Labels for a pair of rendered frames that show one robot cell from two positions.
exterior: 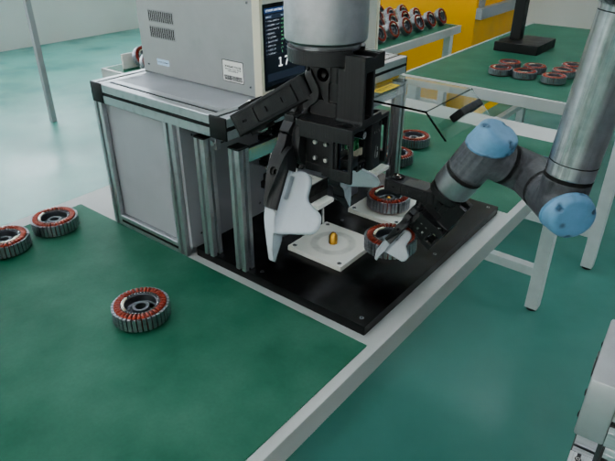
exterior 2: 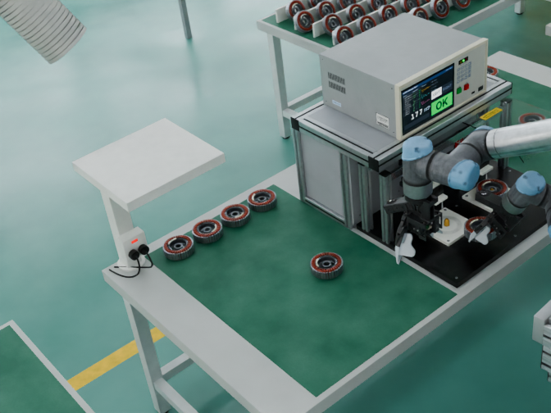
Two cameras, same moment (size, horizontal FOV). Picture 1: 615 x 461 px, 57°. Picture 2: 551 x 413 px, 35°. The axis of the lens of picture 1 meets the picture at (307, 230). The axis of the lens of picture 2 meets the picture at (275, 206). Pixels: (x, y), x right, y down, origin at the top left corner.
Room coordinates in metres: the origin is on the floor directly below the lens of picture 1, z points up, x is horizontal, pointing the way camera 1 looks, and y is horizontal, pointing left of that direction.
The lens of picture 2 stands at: (-1.30, -0.18, 2.66)
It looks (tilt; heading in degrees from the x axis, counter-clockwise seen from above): 36 degrees down; 17
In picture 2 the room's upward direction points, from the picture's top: 8 degrees counter-clockwise
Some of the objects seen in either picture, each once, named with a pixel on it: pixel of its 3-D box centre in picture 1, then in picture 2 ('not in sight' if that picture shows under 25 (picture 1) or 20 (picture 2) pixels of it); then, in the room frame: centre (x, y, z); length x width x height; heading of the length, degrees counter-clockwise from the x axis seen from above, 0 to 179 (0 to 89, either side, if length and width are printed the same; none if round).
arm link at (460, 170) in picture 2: not in sight; (457, 168); (0.50, -0.12, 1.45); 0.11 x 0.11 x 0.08; 64
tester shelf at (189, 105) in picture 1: (261, 76); (402, 105); (1.44, 0.12, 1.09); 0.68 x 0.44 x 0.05; 141
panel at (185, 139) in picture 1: (282, 147); (416, 152); (1.40, 0.06, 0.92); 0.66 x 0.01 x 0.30; 141
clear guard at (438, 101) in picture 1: (409, 102); (507, 124); (1.40, -0.26, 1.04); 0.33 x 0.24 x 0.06; 51
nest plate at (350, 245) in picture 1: (332, 244); (446, 226); (1.14, -0.06, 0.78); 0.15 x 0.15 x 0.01; 51
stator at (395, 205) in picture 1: (388, 198); (492, 190); (1.33, -0.21, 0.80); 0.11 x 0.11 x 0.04
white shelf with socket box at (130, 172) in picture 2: not in sight; (160, 213); (0.89, 0.88, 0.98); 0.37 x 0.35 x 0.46; 141
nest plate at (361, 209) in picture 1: (387, 208); (491, 196); (1.33, -0.21, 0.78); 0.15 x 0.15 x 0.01; 51
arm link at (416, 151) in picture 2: not in sight; (418, 161); (0.53, -0.02, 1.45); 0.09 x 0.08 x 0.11; 64
